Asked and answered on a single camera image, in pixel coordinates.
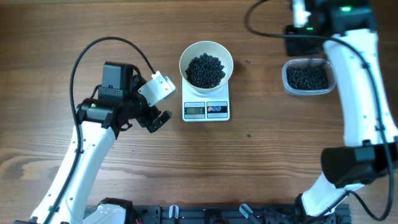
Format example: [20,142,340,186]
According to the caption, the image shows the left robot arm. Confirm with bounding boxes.
[28,62,177,223]

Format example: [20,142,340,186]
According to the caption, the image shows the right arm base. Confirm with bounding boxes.
[295,194,339,224]

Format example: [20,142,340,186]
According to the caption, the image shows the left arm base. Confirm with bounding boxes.
[83,197,142,224]

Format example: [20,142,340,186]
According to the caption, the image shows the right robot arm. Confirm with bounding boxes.
[292,1,397,221]

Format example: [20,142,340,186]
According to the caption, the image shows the white digital kitchen scale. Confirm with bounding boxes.
[182,78,230,122]

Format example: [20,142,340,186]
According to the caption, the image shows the black beans in bowl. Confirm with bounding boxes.
[185,53,226,88]

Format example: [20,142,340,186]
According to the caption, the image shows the white plastic bowl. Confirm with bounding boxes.
[179,41,234,92]

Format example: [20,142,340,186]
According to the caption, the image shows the clear plastic container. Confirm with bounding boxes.
[282,58,336,96]

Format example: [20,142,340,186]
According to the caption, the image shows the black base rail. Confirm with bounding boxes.
[83,203,352,224]

